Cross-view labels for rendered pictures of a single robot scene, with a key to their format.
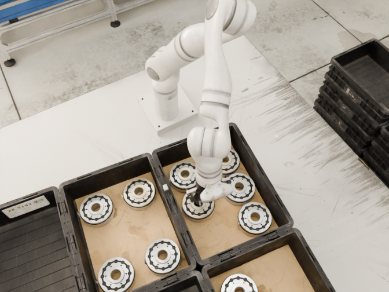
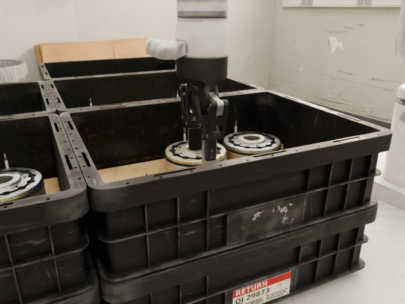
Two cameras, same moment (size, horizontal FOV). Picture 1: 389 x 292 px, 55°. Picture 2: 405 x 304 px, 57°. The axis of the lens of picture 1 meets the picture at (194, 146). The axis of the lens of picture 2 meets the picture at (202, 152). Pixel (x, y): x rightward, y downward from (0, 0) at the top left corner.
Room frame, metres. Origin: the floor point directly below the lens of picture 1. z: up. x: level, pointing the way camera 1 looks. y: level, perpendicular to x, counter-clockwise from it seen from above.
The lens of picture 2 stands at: (0.45, -0.58, 1.09)
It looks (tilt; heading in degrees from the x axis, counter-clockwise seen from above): 22 degrees down; 86
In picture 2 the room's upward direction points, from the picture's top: straight up
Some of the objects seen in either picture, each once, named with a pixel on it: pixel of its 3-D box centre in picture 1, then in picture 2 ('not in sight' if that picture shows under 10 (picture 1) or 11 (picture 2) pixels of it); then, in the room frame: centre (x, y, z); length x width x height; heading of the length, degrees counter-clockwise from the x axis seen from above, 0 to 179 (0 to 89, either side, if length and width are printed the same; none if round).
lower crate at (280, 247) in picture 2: not in sight; (212, 222); (0.51, -0.07, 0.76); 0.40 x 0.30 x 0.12; 21
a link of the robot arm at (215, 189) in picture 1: (210, 176); (189, 32); (0.48, -0.04, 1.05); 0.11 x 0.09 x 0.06; 18
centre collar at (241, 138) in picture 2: (184, 174); (251, 139); (0.59, 0.03, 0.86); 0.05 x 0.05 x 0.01
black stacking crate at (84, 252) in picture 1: (127, 230); (151, 113); (0.40, 0.21, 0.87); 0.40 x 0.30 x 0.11; 21
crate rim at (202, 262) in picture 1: (218, 187); (213, 129); (0.51, -0.07, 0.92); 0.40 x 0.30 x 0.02; 21
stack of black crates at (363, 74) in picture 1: (364, 102); not in sight; (1.25, -0.92, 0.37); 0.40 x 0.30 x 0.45; 27
